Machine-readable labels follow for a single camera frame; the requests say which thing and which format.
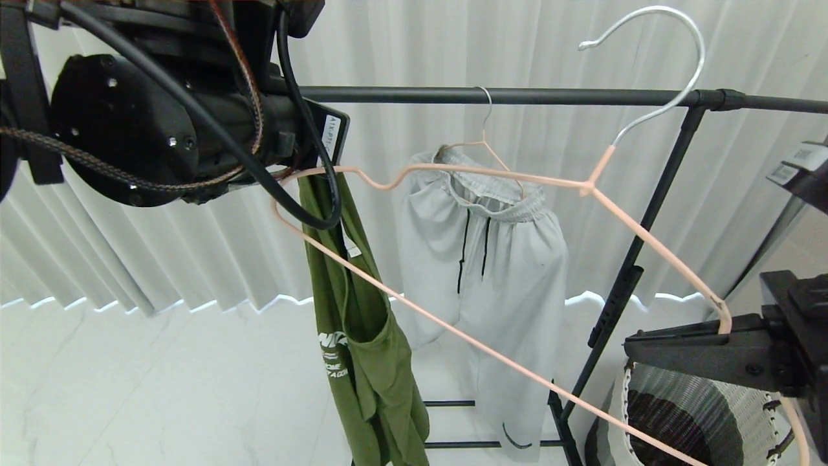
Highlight black clothes rack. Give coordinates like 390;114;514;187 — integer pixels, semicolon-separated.
265;86;828;466

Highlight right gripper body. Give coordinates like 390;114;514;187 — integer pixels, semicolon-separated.
760;271;828;463

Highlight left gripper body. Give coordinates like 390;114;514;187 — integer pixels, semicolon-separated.
256;96;351;187

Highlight green garment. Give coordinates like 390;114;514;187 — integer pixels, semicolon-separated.
296;172;431;466

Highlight black cable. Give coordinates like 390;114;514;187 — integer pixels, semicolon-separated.
55;0;342;231

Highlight white curtain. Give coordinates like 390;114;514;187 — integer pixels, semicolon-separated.
0;0;828;315

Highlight pink clothes hanger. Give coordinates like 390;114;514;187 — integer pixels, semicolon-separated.
272;5;811;466
445;86;526;198

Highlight white laundry basket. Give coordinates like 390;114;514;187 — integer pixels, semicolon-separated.
585;359;798;466

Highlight pale grey shorts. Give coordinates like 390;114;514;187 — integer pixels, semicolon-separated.
396;146;570;463

